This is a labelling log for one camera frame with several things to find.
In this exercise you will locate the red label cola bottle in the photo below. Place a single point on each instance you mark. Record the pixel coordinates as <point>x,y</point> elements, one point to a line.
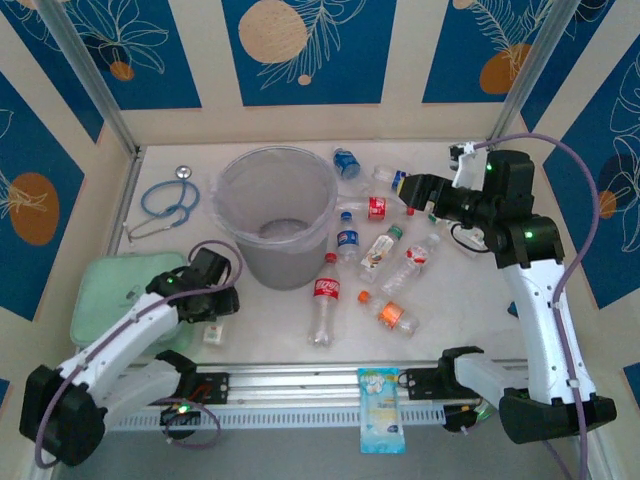
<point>326,290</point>
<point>377,207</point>

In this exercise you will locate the white cap clear water bottle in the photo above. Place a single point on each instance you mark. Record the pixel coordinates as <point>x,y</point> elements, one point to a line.
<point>412,257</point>

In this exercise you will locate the green cap coconut drink bottle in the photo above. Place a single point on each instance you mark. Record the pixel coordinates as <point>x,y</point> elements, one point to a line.
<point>377,252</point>

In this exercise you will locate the crushed blue label bottle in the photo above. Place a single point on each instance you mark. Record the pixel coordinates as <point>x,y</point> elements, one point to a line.
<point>346,165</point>

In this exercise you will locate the blue cap Pepsi bottle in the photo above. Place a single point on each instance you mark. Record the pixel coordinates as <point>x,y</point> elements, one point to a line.
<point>348,239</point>

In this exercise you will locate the grey translucent plastic bin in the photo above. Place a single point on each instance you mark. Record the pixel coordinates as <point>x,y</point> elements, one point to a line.
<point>280,270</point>

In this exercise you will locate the orange cap orange label bottle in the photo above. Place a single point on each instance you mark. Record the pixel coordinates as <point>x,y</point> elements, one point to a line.
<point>392,314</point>

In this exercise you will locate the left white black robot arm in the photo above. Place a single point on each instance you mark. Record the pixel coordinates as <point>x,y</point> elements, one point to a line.
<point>125,330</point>

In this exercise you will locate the clear plastic bin liner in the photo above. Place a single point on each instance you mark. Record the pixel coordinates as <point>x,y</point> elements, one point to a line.
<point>325,220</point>

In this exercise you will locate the small white paper packet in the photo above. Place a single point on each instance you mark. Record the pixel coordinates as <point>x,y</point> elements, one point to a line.
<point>213,334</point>

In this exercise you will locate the mint green plastic box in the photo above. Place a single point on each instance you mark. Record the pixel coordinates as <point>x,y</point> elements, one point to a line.
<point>105,290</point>

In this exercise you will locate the small black electronics module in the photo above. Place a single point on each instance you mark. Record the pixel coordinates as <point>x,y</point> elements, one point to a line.
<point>457,420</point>
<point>177,417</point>

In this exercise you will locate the blue stethoscope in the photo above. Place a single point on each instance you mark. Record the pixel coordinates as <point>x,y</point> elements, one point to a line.
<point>183,172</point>

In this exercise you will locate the light blue wet wipes pack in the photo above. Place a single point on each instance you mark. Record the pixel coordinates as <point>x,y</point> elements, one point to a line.
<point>381,415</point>

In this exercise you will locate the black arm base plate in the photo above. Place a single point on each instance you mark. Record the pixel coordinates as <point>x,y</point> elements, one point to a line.
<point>217,387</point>
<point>417,382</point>

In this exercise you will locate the aluminium table side rail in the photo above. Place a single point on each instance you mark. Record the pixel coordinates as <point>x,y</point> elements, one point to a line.
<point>127,200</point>

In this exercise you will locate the aluminium mounting rail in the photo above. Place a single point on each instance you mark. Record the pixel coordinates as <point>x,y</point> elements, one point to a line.
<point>300,382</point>

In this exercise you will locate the aluminium frame post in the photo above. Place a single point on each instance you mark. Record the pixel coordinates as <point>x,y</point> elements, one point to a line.
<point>535,65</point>
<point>90,75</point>

